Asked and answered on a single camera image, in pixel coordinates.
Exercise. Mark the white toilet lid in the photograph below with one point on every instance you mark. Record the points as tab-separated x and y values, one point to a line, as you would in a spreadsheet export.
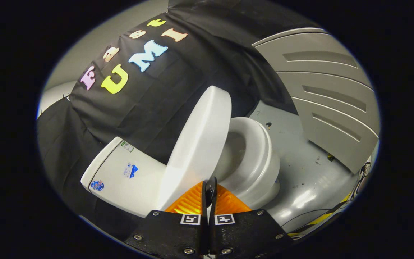
199	144

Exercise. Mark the yellow black floor tape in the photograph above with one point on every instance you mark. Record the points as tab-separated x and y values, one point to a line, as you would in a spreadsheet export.
322	217

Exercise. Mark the white toilet seat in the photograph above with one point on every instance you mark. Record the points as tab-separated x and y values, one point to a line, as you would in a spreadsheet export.
261	158

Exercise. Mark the white cabinet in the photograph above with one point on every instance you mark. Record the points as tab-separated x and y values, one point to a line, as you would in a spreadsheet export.
322	79

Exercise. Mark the white toilet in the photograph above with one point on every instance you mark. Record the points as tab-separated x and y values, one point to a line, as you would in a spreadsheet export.
128	183

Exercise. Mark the black backdrop cloth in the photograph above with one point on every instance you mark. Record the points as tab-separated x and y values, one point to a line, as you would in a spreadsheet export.
156	104

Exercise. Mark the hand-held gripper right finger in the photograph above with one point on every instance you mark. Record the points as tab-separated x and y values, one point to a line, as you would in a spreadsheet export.
246	233

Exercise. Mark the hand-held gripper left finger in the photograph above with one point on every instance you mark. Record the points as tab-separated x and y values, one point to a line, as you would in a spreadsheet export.
171	233

